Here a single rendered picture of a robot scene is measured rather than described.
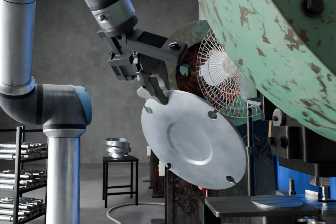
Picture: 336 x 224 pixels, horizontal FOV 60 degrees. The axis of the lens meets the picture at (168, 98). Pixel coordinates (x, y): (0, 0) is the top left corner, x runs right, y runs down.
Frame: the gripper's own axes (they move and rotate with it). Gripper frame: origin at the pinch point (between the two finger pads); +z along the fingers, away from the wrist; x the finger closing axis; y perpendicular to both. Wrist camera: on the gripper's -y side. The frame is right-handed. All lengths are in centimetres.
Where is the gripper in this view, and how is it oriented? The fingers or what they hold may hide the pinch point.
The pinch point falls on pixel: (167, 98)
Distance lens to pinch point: 66.9
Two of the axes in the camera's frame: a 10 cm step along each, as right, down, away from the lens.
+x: -3.9, 6.5, -6.5
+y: -8.4, 0.5, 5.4
